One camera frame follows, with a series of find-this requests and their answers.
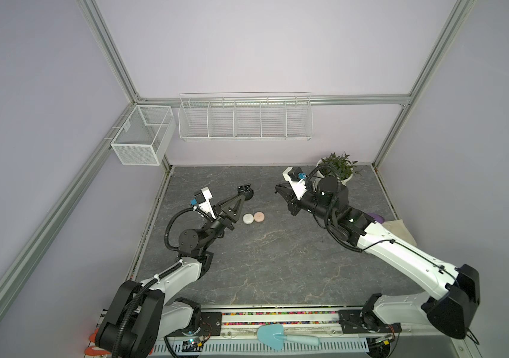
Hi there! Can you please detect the small white mesh basket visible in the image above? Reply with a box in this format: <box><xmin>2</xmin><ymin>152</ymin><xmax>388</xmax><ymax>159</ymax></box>
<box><xmin>111</xmin><ymin>105</ymin><xmax>176</xmax><ymax>166</ymax></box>

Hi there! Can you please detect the long white wire basket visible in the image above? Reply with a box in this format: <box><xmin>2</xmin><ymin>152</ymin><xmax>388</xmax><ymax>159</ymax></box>
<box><xmin>178</xmin><ymin>92</ymin><xmax>314</xmax><ymax>141</ymax></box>

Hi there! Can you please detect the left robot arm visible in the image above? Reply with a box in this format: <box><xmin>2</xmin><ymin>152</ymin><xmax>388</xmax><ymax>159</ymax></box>
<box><xmin>93</xmin><ymin>184</ymin><xmax>254</xmax><ymax>357</ymax></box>

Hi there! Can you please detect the white vented cable duct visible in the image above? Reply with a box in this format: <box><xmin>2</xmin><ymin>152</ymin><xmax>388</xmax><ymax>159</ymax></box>
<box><xmin>168</xmin><ymin>337</ymin><xmax>369</xmax><ymax>357</ymax></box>

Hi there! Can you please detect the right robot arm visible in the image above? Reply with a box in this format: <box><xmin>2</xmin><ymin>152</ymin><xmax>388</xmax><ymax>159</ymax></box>
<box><xmin>275</xmin><ymin>166</ymin><xmax>481</xmax><ymax>340</ymax></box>

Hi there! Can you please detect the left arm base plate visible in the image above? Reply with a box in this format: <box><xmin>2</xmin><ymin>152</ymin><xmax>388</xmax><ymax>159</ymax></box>
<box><xmin>169</xmin><ymin>311</ymin><xmax>223</xmax><ymax>337</ymax></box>

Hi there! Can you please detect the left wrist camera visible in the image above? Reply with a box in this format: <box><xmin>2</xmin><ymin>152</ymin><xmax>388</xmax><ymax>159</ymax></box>
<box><xmin>190</xmin><ymin>186</ymin><xmax>216</xmax><ymax>219</ymax></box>

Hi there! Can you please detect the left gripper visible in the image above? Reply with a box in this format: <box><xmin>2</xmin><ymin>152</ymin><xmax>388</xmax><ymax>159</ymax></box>
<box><xmin>199</xmin><ymin>194</ymin><xmax>244</xmax><ymax>252</ymax></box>

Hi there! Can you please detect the beige grey work glove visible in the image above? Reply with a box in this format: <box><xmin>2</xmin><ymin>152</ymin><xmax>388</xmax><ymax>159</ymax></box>
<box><xmin>383</xmin><ymin>219</ymin><xmax>417</xmax><ymax>246</ymax></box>

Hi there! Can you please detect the potted green plant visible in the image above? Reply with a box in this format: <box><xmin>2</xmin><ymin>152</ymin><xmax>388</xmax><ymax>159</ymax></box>
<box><xmin>317</xmin><ymin>152</ymin><xmax>360</xmax><ymax>184</ymax></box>

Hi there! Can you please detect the red white garden glove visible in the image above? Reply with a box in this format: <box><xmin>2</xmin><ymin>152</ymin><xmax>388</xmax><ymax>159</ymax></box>
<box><xmin>84</xmin><ymin>328</ymin><xmax>111</xmax><ymax>357</ymax></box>

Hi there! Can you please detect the pink earbud charging case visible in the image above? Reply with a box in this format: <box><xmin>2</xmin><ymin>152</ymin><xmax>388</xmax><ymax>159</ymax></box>
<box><xmin>253</xmin><ymin>212</ymin><xmax>265</xmax><ymax>222</ymax></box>

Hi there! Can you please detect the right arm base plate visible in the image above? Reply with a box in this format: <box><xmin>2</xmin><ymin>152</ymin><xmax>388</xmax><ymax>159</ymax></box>
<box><xmin>338</xmin><ymin>309</ymin><xmax>402</xmax><ymax>334</ymax></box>

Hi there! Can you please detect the black earbud charging case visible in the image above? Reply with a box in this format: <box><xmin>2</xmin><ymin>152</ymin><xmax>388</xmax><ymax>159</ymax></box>
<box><xmin>237</xmin><ymin>183</ymin><xmax>254</xmax><ymax>201</ymax></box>

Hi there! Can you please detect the purple pink garden scoop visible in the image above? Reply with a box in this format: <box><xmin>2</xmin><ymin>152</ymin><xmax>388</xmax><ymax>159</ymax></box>
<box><xmin>368</xmin><ymin>213</ymin><xmax>385</xmax><ymax>224</ymax></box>

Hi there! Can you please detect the teal garden trowel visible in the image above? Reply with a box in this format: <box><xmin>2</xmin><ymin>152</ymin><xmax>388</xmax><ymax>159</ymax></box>
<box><xmin>257</xmin><ymin>324</ymin><xmax>320</xmax><ymax>351</ymax></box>

